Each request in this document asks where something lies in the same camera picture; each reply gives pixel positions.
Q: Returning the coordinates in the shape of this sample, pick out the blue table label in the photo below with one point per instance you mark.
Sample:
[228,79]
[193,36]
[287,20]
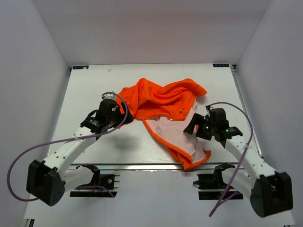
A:
[221,65]
[80,67]

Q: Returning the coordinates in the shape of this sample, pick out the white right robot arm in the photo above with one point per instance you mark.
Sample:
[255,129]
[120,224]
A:
[268,191]

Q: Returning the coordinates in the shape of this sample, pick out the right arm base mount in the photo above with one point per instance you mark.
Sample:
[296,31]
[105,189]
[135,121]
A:
[211,185]

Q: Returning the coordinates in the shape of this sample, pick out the orange jacket with pink lining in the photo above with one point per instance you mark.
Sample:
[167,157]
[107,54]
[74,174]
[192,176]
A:
[165,112]

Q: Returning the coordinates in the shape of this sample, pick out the right blue table label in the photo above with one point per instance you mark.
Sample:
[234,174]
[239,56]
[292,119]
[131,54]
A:
[221,65]

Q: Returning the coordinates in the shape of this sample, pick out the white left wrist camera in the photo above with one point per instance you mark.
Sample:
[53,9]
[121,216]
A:
[109,95]

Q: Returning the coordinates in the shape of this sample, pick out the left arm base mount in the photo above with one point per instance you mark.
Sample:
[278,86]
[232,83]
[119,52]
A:
[101,185]

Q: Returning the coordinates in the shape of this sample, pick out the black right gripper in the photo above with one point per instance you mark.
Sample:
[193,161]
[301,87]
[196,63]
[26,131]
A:
[190,128]

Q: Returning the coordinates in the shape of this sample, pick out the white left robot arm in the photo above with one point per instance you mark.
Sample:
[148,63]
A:
[50,178]

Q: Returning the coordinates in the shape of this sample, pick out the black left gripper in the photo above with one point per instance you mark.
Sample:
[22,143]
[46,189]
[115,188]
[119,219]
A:
[121,117]

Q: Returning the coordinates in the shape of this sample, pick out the left blue table label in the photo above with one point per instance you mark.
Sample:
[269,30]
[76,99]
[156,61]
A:
[80,67]

